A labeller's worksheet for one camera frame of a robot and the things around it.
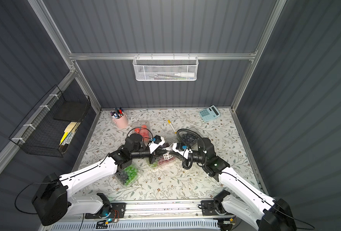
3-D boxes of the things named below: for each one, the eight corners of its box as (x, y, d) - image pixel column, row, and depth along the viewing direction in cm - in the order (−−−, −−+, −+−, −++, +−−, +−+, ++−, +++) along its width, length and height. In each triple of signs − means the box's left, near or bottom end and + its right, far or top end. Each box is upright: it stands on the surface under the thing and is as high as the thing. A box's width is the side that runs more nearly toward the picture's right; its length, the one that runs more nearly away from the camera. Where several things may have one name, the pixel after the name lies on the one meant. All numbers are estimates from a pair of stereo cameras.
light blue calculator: (203, 122, 114) (204, 119, 111) (197, 112, 121) (198, 109, 118) (220, 117, 117) (222, 114, 114) (213, 108, 124) (214, 104, 121)
